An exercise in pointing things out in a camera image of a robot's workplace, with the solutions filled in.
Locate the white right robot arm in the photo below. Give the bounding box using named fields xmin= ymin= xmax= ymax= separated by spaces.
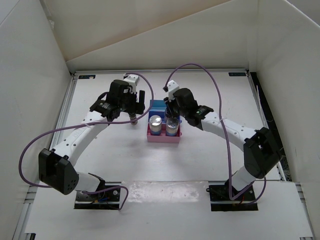
xmin=164 ymin=83 xmax=281 ymax=200

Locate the purple cable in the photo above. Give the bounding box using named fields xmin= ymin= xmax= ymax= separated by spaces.
xmin=163 ymin=62 xmax=267 ymax=206
xmin=18 ymin=72 xmax=155 ymax=211

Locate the pink organizer box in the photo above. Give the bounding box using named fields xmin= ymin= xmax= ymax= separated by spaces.
xmin=146 ymin=123 xmax=182 ymax=144

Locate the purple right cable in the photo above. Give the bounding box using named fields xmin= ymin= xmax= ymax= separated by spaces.
xmin=163 ymin=62 xmax=267 ymax=206

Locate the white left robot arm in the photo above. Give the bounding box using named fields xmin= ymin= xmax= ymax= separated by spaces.
xmin=38 ymin=74 xmax=145 ymax=200

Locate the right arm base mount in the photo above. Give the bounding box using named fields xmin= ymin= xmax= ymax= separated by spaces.
xmin=205 ymin=181 xmax=259 ymax=212

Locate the silver-lid shaker bottle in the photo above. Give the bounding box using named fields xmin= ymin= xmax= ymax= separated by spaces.
xmin=148 ymin=115 xmax=162 ymax=136
xmin=166 ymin=118 xmax=180 ymax=137

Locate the small black-lid pepper bottle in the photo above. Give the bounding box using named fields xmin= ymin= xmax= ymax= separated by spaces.
xmin=128 ymin=113 xmax=138 ymax=126

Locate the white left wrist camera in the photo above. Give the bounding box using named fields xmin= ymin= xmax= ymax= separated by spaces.
xmin=123 ymin=73 xmax=140 ymax=94

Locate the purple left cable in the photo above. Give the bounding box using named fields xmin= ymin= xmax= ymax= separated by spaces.
xmin=18 ymin=72 xmax=155 ymax=211

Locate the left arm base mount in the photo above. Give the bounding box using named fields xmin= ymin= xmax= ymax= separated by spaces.
xmin=73 ymin=187 xmax=121 ymax=210

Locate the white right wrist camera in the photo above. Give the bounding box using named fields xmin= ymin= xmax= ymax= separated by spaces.
xmin=163 ymin=80 xmax=180 ymax=102

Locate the light blue organizer box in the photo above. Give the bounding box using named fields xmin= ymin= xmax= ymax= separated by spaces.
xmin=149 ymin=99 xmax=166 ymax=112

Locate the black-cap spice jar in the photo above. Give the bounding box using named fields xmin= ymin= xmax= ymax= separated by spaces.
xmin=164 ymin=109 xmax=179 ymax=121

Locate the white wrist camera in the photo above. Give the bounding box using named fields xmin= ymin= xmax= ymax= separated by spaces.
xmin=163 ymin=80 xmax=180 ymax=102
xmin=123 ymin=73 xmax=140 ymax=94

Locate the dark blue organizer box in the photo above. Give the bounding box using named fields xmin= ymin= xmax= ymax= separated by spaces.
xmin=148 ymin=108 xmax=167 ymax=123

